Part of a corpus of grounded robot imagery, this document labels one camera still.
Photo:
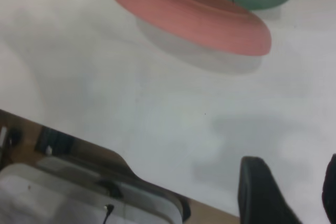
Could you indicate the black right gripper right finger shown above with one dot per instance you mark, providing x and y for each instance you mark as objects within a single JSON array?
[{"x": 331, "y": 195}]

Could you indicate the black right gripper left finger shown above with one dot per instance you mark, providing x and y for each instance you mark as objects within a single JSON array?
[{"x": 257, "y": 195}]

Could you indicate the pink round plate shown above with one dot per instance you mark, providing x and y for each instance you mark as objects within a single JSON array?
[{"x": 194, "y": 19}]

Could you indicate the white plastic bin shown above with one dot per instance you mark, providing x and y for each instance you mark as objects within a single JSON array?
[{"x": 52, "y": 197}]

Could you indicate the dark box under table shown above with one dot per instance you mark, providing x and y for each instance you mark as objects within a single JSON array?
[{"x": 56, "y": 141}]

